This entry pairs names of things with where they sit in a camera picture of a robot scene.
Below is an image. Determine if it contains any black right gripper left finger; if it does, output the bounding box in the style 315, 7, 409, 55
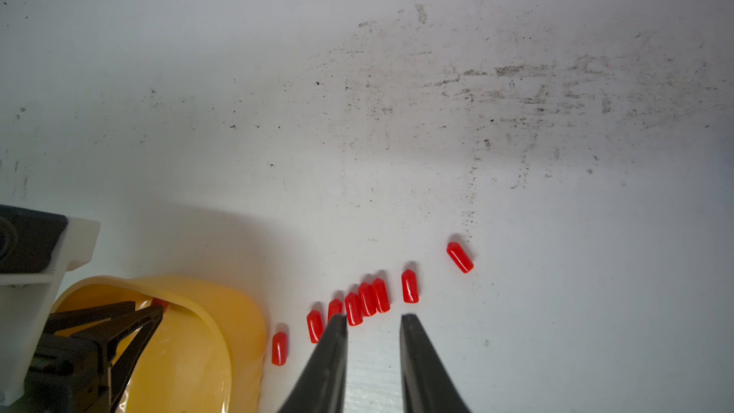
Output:
279, 315, 348, 413

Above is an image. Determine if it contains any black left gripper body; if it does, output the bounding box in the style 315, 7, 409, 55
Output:
11, 334, 111, 412

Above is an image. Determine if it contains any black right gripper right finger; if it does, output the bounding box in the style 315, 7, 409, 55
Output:
399, 314, 469, 412

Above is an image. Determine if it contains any red sleeve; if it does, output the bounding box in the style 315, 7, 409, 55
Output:
271, 331, 289, 366
151, 298, 169, 312
447, 242, 474, 273
327, 298, 343, 321
307, 310, 324, 344
357, 282, 377, 317
401, 269, 420, 304
372, 277, 391, 314
344, 293, 363, 326

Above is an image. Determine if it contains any yellow plastic storage tray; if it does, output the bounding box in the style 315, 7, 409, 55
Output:
53, 276, 268, 412

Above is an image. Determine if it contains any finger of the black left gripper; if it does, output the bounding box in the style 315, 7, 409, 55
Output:
42, 301, 164, 412

